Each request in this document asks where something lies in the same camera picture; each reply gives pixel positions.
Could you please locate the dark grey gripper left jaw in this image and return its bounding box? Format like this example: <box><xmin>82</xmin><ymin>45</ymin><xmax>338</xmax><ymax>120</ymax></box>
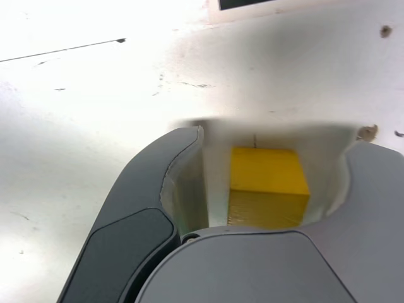
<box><xmin>58</xmin><ymin>125</ymin><xmax>211</xmax><ymax>303</ymax></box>

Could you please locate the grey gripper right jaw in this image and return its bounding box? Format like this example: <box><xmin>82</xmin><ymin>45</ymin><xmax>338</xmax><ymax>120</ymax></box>
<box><xmin>133</xmin><ymin>124</ymin><xmax>404</xmax><ymax>303</ymax></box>

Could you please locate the yellow cube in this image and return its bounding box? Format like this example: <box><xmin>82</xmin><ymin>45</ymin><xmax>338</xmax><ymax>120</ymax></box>
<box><xmin>226</xmin><ymin>146</ymin><xmax>311</xmax><ymax>229</ymax></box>

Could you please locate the black tape square outline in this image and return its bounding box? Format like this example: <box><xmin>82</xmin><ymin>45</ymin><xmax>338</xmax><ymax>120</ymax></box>
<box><xmin>217</xmin><ymin>0</ymin><xmax>276</xmax><ymax>11</ymax></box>

